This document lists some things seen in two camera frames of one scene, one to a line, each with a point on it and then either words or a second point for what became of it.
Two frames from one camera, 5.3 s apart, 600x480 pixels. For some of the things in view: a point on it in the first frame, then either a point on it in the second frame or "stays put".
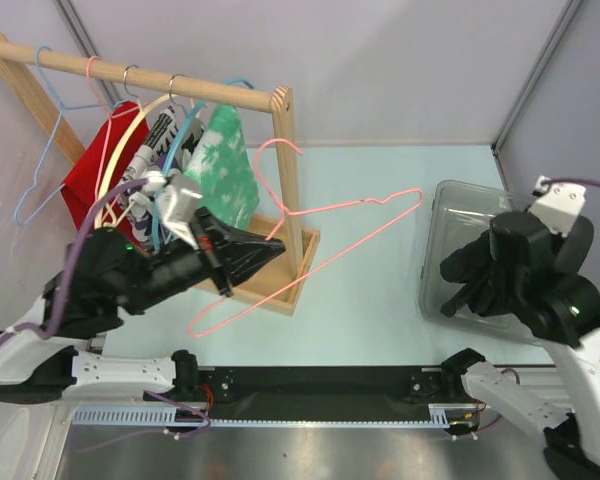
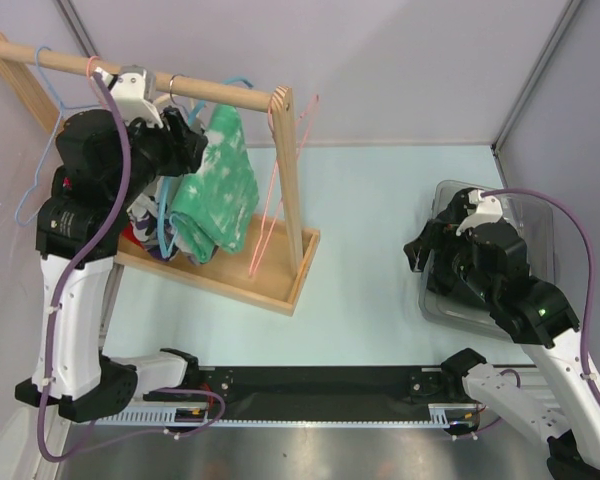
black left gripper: [239, 255] to [184, 145]
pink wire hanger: [285, 213] to [275, 198]
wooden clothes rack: [278, 282] stays put
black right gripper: [551, 242] to [464, 236]
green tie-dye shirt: [222, 163] stays put
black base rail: [319, 390] stays put
